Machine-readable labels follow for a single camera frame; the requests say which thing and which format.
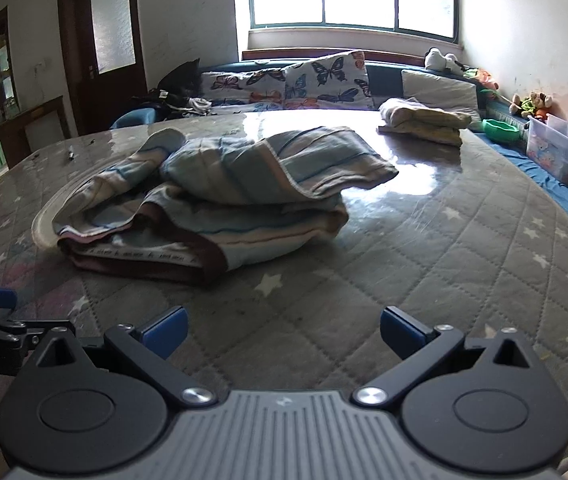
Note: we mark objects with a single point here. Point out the long butterfly print cushion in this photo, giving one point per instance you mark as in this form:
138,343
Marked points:
239,85

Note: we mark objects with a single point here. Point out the small clear plastic box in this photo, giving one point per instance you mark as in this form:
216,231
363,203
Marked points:
564,125

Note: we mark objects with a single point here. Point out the brown orange plush toy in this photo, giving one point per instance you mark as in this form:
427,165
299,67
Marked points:
543,102

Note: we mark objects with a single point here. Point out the green plastic basin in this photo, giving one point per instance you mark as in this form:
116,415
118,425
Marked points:
501,131

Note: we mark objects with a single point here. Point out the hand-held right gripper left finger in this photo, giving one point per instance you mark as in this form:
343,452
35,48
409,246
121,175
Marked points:
166,334

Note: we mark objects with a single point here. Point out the small dark pen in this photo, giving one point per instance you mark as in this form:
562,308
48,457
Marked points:
70,154

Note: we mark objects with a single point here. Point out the black bag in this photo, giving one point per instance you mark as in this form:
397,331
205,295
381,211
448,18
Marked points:
181,80

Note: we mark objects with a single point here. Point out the grey pillow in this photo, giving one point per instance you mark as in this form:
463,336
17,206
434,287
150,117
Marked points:
439,87

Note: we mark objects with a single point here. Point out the blue chair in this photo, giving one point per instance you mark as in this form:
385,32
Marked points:
134,117

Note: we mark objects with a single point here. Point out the striped blue beige towel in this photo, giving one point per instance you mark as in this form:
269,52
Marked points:
264,170

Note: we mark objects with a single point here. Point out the dark wooden side cabinet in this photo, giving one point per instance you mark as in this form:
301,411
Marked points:
49,110

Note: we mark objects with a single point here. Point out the upright butterfly print pillow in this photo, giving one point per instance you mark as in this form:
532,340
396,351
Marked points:
329,77

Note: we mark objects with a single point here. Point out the dark round table inset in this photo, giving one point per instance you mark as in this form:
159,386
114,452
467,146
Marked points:
48,220

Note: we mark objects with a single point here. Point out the folded yellow patterned cloth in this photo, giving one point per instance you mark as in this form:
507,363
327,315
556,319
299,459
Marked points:
424,120

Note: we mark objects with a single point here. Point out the large clear plastic box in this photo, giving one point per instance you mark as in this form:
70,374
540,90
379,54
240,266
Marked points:
554,152

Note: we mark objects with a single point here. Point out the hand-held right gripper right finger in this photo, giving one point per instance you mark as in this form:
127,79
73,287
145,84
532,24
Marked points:
400,334

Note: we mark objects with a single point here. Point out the dark wooden door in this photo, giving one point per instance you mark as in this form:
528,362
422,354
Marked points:
79,95

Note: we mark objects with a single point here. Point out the white plush toy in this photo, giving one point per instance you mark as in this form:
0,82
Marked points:
436,60

